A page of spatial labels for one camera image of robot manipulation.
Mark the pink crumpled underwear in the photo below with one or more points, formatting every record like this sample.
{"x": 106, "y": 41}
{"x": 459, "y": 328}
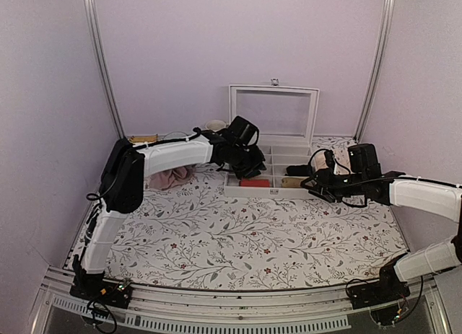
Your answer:
{"x": 168, "y": 179}

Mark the left aluminium frame post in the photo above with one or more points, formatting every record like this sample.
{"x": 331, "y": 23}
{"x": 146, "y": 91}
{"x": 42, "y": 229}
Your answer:
{"x": 97, "y": 44}

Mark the white ceramic mug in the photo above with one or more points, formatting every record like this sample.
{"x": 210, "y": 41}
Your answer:
{"x": 215, "y": 125}

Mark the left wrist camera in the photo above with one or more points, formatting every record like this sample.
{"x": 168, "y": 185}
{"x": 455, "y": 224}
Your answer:
{"x": 244, "y": 132}

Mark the light green glass bowl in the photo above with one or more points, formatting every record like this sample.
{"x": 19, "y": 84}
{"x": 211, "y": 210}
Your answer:
{"x": 175, "y": 135}

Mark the black rolled underwear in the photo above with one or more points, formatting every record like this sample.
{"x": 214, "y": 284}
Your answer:
{"x": 303, "y": 170}

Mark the red and white underwear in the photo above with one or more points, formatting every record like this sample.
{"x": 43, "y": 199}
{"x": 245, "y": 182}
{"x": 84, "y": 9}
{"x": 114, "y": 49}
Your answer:
{"x": 255, "y": 183}

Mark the aluminium front rail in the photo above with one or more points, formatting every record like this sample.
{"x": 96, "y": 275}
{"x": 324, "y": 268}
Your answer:
{"x": 153, "y": 309}

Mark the aluminium frame post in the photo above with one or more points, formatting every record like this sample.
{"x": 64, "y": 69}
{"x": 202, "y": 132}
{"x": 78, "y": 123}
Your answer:
{"x": 372, "y": 86}
{"x": 97, "y": 44}

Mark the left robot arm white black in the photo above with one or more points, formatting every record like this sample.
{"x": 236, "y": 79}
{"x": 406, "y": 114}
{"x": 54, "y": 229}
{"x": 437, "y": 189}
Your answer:
{"x": 121, "y": 189}

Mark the right aluminium frame post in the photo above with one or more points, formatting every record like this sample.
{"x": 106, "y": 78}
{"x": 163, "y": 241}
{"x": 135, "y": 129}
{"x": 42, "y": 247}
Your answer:
{"x": 372, "y": 86}

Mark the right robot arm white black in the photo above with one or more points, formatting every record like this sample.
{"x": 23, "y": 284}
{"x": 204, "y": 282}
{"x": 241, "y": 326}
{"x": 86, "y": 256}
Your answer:
{"x": 400, "y": 190}

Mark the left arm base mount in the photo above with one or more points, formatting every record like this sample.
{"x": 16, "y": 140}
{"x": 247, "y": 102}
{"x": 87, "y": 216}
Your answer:
{"x": 111, "y": 293}

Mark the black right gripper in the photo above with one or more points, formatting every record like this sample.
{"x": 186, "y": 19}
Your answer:
{"x": 325, "y": 182}

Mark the tan rolled underwear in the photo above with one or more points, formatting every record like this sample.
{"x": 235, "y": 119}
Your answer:
{"x": 291, "y": 182}

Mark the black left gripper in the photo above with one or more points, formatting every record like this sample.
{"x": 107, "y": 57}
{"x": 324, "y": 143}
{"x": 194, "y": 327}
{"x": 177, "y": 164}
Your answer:
{"x": 256, "y": 170}

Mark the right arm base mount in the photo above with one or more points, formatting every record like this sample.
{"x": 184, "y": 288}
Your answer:
{"x": 366, "y": 294}

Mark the woven bamboo tray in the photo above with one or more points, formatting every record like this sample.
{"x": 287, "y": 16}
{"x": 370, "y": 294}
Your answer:
{"x": 143, "y": 139}

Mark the white compartment storage box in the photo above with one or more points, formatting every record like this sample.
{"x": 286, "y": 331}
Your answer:
{"x": 285, "y": 117}

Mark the floral patterned table mat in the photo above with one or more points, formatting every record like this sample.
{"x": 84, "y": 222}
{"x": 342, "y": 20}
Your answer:
{"x": 194, "y": 236}

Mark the beige crumpled underwear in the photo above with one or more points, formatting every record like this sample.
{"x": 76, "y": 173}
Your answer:
{"x": 342, "y": 165}

